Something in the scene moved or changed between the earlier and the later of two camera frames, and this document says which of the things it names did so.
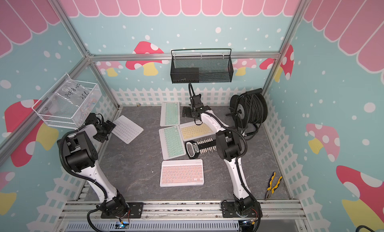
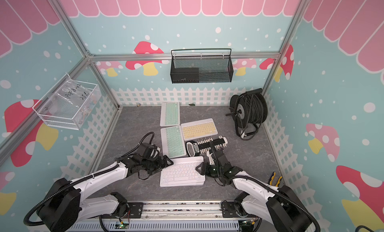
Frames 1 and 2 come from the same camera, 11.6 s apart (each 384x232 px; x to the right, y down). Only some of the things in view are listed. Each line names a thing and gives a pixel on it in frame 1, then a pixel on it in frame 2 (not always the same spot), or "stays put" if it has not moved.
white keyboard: x=126 y=129 -> x=182 y=172
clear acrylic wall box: x=67 y=105 stays put
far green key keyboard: x=170 y=114 stays put
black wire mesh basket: x=201 y=65 stays put
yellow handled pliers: x=270 y=190 stays put
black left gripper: x=101 y=138 -> x=148 y=167
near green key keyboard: x=172 y=142 stays put
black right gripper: x=188 y=109 -> x=207 y=169
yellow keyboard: x=191 y=131 stays put
